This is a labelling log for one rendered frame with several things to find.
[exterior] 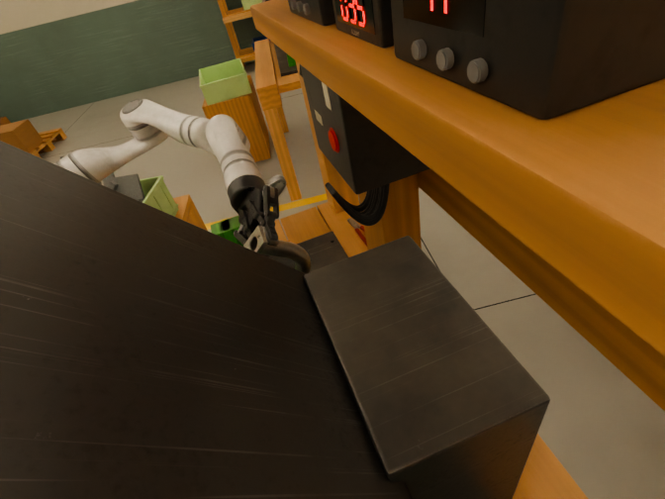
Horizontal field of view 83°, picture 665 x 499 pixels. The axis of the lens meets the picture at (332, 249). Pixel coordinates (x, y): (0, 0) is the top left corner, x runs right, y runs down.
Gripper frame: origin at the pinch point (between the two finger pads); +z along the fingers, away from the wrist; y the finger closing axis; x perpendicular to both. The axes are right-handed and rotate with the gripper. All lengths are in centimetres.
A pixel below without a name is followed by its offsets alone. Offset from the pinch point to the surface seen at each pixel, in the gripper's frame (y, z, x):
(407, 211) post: 13.2, -3.2, 29.1
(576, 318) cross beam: 27.8, 33.4, 19.2
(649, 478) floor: -14, 69, 142
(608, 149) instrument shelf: 41, 34, -18
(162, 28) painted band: -199, -675, 125
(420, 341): 16.0, 29.1, 3.4
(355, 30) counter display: 36.2, 7.0, -12.7
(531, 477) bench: 2, 48, 36
